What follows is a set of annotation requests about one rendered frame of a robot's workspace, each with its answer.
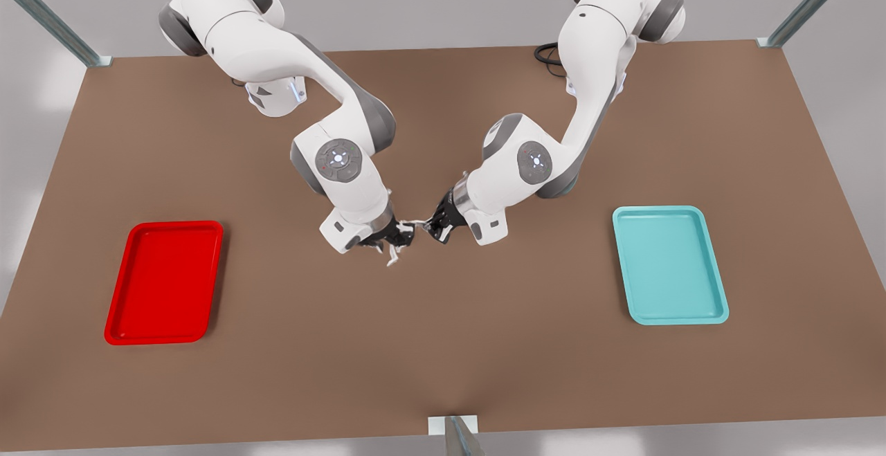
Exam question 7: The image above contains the teal rectangular tray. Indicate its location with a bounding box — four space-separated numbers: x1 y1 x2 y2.
612 206 730 326

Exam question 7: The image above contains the red rectangular tray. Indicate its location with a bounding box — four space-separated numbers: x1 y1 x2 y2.
104 220 225 346

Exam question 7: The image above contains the silver frame post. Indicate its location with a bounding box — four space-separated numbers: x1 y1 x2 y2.
0 0 114 69
756 0 870 49
427 414 480 456

